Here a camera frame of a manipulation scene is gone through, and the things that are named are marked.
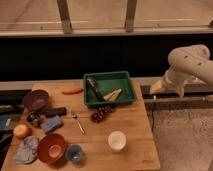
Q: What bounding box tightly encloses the orange red bowl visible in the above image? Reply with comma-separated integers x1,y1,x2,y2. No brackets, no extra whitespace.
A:
37,133,67,165

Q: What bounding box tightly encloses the grey blue cloth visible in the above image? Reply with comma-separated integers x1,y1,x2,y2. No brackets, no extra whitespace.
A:
13,136,39,164

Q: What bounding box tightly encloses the purple bowl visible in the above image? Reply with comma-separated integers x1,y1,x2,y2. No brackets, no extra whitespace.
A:
23,89,49,111

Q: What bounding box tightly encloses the black rectangular block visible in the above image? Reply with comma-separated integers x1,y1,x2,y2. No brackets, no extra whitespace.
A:
45,107,67,117

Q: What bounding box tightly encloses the small blue bowl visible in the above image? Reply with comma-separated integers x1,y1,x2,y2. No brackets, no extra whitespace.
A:
65,144,83,163

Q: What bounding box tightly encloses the dark utensil in tray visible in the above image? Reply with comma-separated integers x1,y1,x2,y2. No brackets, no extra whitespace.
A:
86,77,105,102

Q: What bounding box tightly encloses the metal fork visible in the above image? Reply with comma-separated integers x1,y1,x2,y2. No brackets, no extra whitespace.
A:
71,111,85,135

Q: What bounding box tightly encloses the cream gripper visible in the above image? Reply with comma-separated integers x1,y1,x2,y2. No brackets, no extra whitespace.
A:
150,69,189,98

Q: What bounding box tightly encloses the right wooden window post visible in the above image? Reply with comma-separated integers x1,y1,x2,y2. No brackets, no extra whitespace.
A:
124,0,137,32

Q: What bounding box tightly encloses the blue sponge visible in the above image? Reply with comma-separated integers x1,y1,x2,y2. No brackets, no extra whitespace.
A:
41,115,63,134

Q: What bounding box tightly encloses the left wooden window post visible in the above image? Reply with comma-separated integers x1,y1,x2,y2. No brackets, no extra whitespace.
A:
57,0,72,34

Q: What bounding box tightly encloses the orange fruit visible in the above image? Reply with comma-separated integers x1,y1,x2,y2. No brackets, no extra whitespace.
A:
13,124,31,139

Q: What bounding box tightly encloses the bunch of dark grapes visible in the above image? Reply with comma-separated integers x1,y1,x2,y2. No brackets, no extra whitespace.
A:
90,106,115,123

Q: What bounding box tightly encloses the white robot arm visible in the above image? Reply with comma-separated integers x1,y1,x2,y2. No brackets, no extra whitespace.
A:
149,44,213,97

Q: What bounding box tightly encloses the green plastic tray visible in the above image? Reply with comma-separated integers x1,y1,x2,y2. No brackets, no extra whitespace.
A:
83,71,136,108

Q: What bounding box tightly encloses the white cup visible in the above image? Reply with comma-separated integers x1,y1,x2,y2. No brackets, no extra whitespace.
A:
108,131,127,152

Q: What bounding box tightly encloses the red chili pepper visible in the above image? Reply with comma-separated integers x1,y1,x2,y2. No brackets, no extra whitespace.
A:
62,87,83,95

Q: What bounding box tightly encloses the cream wedge in tray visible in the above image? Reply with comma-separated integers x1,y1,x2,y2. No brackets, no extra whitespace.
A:
104,88,122,101

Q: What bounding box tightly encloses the wooden window post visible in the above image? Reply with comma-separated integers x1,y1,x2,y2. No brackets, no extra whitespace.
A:
57,0,72,34
124,0,137,32

